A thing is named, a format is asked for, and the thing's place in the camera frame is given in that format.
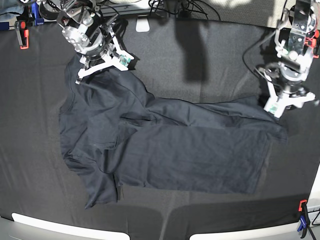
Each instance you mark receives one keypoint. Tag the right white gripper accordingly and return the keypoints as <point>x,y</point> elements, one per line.
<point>113,56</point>

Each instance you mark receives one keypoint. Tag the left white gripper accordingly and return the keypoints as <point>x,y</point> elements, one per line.
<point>285,94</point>

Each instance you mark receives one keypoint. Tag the dark navy t-shirt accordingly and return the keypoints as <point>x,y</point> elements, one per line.
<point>114,132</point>

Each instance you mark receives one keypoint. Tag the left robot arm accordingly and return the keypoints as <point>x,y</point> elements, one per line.
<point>297,42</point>

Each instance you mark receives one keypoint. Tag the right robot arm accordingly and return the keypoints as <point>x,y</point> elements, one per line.
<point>90,33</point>

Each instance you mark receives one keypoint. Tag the white tab on cloth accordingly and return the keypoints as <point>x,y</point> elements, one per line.
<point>142,25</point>

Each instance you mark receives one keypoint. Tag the black table cloth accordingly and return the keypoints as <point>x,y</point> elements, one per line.
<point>194,60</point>

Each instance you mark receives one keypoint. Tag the blue clamp top left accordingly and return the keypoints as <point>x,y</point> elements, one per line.
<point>37,19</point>

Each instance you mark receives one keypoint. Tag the red black clamp left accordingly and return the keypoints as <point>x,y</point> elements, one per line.
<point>22,32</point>

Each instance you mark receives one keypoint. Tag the red blue clamp bottom right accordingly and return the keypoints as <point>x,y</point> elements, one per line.
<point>305,223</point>

